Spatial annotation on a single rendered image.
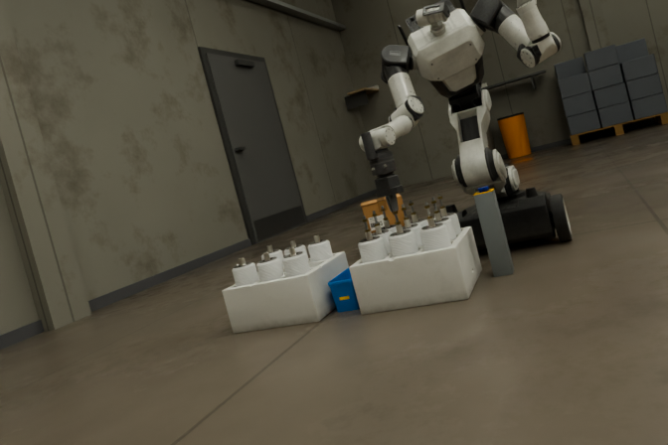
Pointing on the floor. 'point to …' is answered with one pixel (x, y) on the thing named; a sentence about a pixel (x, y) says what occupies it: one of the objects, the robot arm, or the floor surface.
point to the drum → (515, 135)
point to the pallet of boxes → (611, 89)
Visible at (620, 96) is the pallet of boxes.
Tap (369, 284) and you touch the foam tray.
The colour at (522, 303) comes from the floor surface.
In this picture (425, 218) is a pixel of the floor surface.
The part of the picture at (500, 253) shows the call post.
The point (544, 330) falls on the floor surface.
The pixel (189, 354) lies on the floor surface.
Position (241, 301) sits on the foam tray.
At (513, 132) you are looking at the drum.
